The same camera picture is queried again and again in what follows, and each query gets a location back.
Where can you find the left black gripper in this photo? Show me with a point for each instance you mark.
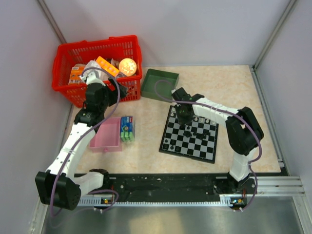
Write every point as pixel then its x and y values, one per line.
pixel 114 93

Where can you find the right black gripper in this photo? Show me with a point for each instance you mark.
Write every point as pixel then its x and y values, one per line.
pixel 183 121

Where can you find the black white chess board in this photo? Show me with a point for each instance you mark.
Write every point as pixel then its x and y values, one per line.
pixel 196 140

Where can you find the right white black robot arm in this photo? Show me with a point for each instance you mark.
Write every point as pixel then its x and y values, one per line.
pixel 243 131

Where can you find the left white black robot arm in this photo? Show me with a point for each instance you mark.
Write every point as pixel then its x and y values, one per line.
pixel 58 186

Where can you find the orange punched cardboard box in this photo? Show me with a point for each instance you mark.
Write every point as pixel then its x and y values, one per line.
pixel 108 67

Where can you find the orange round ball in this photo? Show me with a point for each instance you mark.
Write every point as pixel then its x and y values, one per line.
pixel 128 66

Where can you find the blue green packaged item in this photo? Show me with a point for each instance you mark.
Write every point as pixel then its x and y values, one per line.
pixel 127 129

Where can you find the white plastic bag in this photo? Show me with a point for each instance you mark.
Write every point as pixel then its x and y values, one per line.
pixel 92 64

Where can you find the dark green open box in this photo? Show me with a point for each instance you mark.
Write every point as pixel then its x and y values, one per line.
pixel 158 84

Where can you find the pink open drawer box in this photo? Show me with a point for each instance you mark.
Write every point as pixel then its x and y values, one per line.
pixel 107 138

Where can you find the small orange carton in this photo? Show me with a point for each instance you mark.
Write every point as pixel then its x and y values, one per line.
pixel 75 74

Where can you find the red plastic shopping basket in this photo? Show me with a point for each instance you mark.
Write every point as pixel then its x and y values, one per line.
pixel 82 52

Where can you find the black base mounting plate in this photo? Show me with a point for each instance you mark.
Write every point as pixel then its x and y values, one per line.
pixel 172 187

